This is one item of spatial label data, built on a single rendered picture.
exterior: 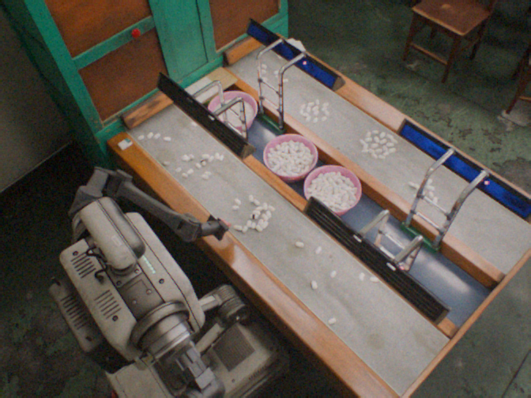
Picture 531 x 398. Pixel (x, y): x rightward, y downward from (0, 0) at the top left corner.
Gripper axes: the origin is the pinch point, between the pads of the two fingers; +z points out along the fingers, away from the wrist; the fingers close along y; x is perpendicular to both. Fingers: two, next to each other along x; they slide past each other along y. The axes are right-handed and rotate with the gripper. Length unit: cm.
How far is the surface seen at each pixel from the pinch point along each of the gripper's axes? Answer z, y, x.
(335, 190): 46, -15, -26
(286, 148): 46, 20, -27
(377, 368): 10, -81, 6
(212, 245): -1.7, 1.7, 12.5
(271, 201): 26.4, 1.7, -8.8
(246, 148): -0.7, 9.6, -33.0
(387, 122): 81, -5, -60
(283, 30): 94, 89, -69
